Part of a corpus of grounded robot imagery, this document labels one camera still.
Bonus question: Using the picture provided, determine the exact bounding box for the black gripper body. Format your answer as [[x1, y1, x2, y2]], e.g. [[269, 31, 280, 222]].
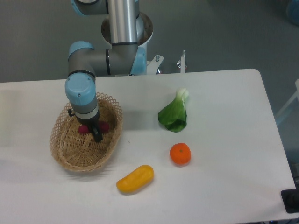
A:
[[67, 109, 100, 131]]

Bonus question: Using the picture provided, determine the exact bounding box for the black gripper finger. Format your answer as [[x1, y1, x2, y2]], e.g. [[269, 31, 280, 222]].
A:
[[91, 126, 103, 143]]

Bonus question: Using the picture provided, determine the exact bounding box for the purple sweet potato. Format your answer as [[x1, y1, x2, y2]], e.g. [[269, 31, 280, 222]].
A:
[[78, 120, 110, 134]]

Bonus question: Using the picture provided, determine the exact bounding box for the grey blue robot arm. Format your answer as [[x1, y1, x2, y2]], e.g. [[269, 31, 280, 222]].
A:
[[65, 0, 147, 142]]

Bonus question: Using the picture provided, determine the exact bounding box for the woven wicker basket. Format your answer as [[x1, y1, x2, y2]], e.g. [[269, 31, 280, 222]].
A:
[[50, 92, 123, 172]]

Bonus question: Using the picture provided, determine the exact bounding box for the yellow mango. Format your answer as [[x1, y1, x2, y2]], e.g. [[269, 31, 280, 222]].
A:
[[116, 165, 155, 194]]

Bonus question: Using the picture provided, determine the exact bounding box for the green bok choy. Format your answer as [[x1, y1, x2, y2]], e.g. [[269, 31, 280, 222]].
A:
[[158, 88, 189, 133]]

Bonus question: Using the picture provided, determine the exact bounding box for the orange tangerine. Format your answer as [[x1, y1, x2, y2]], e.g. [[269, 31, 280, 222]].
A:
[[169, 143, 192, 165]]

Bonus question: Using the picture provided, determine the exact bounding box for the black device at table edge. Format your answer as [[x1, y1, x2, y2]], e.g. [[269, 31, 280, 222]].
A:
[[281, 189, 299, 214]]

